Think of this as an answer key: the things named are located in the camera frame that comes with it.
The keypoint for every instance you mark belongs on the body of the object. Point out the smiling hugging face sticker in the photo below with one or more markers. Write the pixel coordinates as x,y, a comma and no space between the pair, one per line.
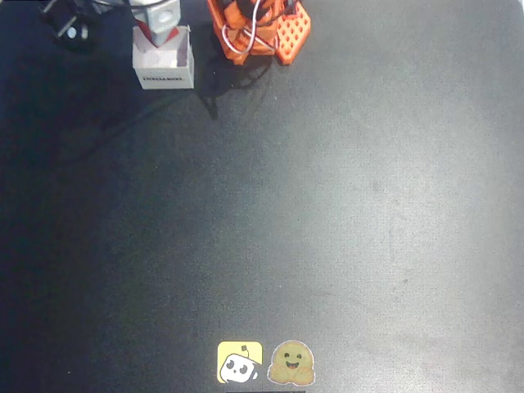
291,363

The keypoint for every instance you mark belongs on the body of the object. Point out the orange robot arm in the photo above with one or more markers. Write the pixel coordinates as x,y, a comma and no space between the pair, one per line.
262,32

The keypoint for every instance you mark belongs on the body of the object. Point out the white cardboard box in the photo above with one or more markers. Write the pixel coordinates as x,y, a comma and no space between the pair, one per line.
163,65

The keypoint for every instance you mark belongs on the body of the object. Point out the yellow robot sticker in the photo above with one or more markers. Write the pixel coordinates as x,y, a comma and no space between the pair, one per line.
239,362

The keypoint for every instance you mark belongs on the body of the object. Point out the black power plug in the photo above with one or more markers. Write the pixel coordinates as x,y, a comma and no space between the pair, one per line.
67,30

